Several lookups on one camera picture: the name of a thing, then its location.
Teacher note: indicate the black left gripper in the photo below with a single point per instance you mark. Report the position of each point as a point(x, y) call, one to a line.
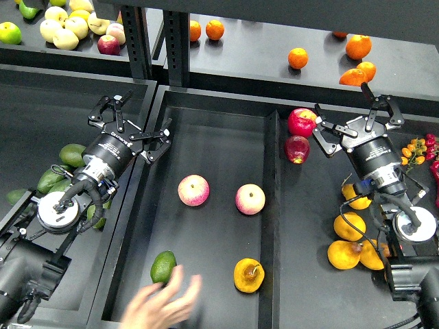
point(109, 155)

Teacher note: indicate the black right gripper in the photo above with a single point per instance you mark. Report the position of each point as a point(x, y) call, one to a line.
point(371, 149)

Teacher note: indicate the green avocado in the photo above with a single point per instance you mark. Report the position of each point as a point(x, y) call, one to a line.
point(162, 267)
point(52, 176)
point(71, 154)

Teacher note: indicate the yellow pear with stem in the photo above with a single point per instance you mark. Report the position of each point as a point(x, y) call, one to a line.
point(248, 275)

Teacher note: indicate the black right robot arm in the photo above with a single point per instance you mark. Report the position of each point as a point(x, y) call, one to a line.
point(403, 226)

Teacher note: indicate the yellow pear top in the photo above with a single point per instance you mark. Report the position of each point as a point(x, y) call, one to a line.
point(348, 192)

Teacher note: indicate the green avocado top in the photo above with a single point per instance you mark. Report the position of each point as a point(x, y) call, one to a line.
point(71, 154)

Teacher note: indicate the yellow pear middle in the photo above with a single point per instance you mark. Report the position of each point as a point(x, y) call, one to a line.
point(349, 226)

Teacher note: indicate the yellow pear lower left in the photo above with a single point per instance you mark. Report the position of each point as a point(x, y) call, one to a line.
point(344, 255)

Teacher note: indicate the yellow pear lower right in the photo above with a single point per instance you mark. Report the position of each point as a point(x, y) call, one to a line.
point(369, 257)

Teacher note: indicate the blurred human hand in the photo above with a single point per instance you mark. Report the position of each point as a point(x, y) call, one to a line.
point(155, 306)

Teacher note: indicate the orange cherry tomato bunch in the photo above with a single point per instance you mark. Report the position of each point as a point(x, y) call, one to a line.
point(413, 154)

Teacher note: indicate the front orange right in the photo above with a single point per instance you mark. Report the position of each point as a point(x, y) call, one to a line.
point(353, 77)

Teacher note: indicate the red apple upper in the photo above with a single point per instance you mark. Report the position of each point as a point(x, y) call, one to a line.
point(301, 122)

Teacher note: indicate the small orange right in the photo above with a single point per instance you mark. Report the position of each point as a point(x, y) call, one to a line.
point(368, 68)

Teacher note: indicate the dark red apple lower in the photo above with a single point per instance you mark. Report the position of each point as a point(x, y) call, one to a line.
point(297, 149)

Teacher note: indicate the black left tray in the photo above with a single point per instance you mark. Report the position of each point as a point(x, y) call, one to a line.
point(42, 110)

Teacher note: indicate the black tray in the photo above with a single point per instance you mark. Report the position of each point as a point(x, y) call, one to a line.
point(42, 110)
point(230, 140)

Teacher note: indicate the red apple on shelf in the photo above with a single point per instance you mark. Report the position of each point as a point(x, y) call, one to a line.
point(108, 45)

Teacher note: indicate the large orange right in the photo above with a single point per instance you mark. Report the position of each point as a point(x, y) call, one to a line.
point(358, 46)

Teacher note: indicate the pink apple left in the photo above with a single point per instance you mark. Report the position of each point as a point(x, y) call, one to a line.
point(193, 190)

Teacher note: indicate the pink apple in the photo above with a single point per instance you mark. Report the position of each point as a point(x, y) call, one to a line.
point(193, 190)
point(250, 199)

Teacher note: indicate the orange on shelf centre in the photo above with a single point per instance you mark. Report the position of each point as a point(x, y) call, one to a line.
point(297, 58)

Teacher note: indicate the orange on shelf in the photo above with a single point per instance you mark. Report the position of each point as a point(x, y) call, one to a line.
point(297, 58)
point(195, 30)
point(214, 30)

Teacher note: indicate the black centre tray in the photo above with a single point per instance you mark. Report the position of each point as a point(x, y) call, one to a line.
point(230, 140)

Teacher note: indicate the orange on shelf left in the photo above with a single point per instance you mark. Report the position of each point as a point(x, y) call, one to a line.
point(195, 30)

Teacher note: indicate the pink apple right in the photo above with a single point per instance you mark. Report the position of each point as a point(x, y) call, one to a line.
point(250, 199)

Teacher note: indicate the green apple on shelf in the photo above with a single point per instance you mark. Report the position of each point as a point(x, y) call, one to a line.
point(10, 33)

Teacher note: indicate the black shelf post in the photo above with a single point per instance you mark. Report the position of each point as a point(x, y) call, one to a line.
point(176, 28)

